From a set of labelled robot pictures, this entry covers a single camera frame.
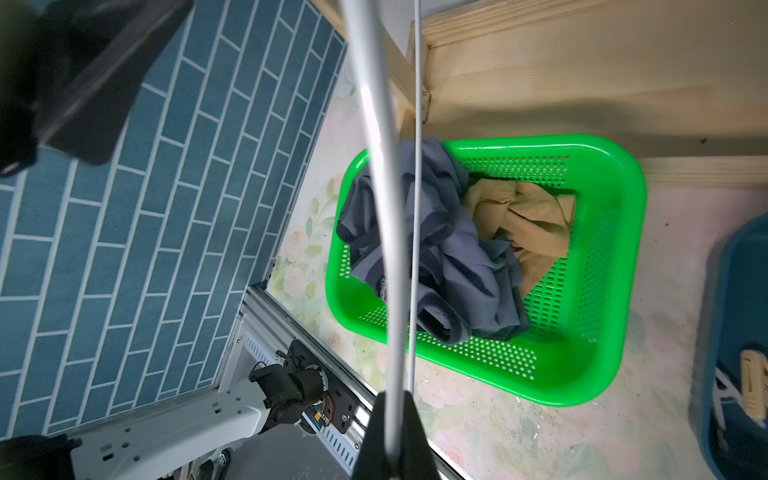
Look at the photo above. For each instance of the wooden clothespin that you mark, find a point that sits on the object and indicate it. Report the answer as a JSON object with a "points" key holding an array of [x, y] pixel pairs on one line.
{"points": [[754, 384]]}

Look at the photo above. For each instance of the dark teal plastic bin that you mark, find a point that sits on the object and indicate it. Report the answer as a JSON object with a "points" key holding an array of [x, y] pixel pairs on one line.
{"points": [[733, 318]]}

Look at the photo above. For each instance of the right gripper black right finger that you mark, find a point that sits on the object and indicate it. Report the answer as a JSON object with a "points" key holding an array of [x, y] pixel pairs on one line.
{"points": [[416, 458]]}

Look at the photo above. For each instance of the tan tank top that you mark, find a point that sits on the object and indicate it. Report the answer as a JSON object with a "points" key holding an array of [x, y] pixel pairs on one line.
{"points": [[536, 223]]}

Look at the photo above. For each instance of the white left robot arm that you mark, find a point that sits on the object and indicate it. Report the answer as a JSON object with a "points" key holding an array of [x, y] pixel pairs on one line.
{"points": [[122, 283]]}

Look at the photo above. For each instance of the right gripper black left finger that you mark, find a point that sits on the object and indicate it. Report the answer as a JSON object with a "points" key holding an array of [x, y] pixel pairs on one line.
{"points": [[371, 463]]}

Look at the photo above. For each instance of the white wire hanger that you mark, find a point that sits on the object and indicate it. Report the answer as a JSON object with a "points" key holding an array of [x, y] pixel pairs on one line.
{"points": [[365, 35]]}

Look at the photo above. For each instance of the wooden clothes rack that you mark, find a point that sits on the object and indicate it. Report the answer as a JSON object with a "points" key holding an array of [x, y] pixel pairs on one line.
{"points": [[681, 85]]}

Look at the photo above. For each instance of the dark grey tank top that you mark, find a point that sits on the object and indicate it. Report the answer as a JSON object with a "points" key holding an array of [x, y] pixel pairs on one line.
{"points": [[467, 286]]}

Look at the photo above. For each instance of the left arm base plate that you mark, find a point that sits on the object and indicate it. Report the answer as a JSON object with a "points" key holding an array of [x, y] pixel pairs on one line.
{"points": [[323, 387]]}

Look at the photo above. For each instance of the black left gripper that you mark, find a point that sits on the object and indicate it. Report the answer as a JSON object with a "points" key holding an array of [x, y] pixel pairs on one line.
{"points": [[70, 74]]}

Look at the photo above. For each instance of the green plastic basket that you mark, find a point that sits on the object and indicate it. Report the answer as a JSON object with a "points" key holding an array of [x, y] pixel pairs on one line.
{"points": [[578, 312]]}

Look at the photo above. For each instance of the white clothespin in bin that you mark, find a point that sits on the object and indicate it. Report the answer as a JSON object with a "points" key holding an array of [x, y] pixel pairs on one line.
{"points": [[724, 393]]}

